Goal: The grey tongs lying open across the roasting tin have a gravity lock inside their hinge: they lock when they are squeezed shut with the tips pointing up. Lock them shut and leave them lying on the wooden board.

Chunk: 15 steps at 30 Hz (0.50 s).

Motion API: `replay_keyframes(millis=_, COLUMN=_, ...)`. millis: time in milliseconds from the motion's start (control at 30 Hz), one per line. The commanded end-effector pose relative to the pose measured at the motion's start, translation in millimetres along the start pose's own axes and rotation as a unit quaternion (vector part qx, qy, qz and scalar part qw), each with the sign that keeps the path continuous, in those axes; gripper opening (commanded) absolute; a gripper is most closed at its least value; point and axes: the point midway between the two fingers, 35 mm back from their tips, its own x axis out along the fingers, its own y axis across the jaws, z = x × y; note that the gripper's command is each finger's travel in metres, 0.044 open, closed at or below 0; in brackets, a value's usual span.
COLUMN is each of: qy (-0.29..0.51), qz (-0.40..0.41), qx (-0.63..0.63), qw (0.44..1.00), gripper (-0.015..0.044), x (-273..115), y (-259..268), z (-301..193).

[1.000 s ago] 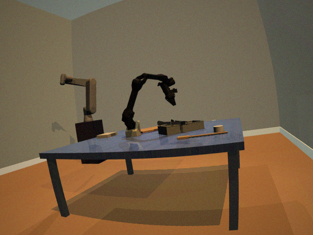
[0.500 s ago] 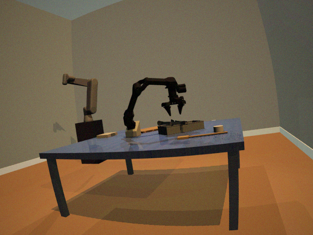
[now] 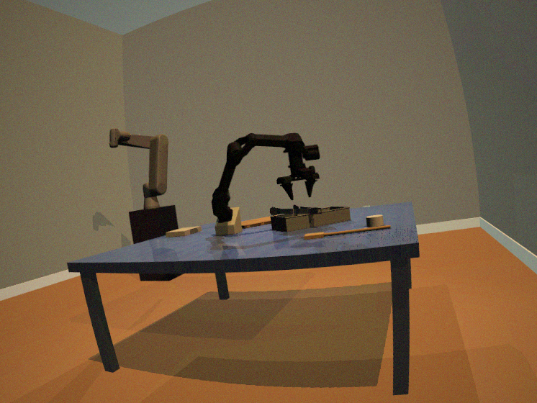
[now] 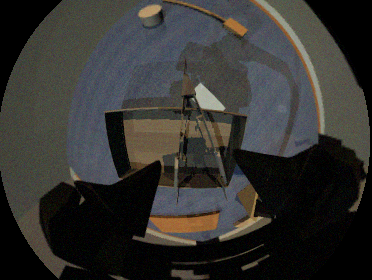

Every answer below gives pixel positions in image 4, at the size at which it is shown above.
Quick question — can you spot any tan short cylinder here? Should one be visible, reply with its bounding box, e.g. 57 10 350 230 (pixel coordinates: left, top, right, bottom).
138 4 163 27

